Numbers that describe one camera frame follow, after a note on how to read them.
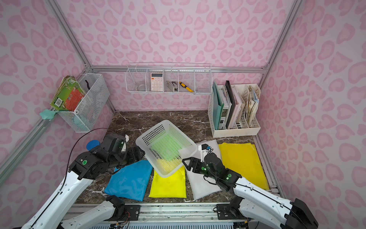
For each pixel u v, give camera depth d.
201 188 0.79
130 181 0.81
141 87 0.96
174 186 0.80
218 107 0.82
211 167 0.58
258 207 0.49
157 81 0.95
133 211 0.74
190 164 0.66
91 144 0.80
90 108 0.88
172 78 1.00
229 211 0.65
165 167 0.86
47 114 0.62
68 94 0.72
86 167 0.42
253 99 0.90
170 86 1.00
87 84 0.88
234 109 0.84
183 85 0.98
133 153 0.59
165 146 0.95
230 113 0.90
